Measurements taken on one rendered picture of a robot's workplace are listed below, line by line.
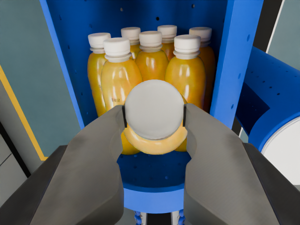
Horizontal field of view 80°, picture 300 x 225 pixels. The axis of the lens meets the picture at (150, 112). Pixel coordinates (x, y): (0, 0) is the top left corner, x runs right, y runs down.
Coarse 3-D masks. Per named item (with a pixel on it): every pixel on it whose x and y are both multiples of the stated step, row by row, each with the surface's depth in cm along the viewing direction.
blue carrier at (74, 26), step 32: (64, 0) 28; (96, 0) 33; (128, 0) 36; (160, 0) 37; (192, 0) 35; (224, 0) 30; (256, 0) 17; (64, 32) 28; (96, 32) 35; (224, 32) 17; (64, 64) 27; (224, 64) 18; (224, 96) 21; (128, 160) 39; (160, 160) 39; (128, 192) 28; (160, 192) 27
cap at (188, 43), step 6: (180, 36) 27; (186, 36) 27; (192, 36) 27; (198, 36) 27; (174, 42) 27; (180, 42) 26; (186, 42) 25; (192, 42) 25; (198, 42) 26; (180, 48) 26; (186, 48) 26; (192, 48) 26; (198, 48) 27
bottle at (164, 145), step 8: (128, 128) 15; (184, 128) 15; (128, 136) 16; (136, 136) 14; (168, 136) 13; (176, 136) 14; (184, 136) 16; (136, 144) 15; (144, 144) 15; (152, 144) 14; (160, 144) 14; (168, 144) 15; (176, 144) 16; (144, 152) 17; (152, 152) 16; (160, 152) 16; (168, 152) 17
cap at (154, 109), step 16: (160, 80) 12; (128, 96) 12; (144, 96) 12; (160, 96) 12; (176, 96) 11; (128, 112) 11; (144, 112) 11; (160, 112) 11; (176, 112) 11; (144, 128) 11; (160, 128) 11; (176, 128) 11
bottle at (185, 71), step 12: (180, 60) 27; (192, 60) 27; (168, 72) 29; (180, 72) 27; (192, 72) 27; (204, 72) 28; (180, 84) 27; (192, 84) 27; (204, 84) 29; (192, 96) 28
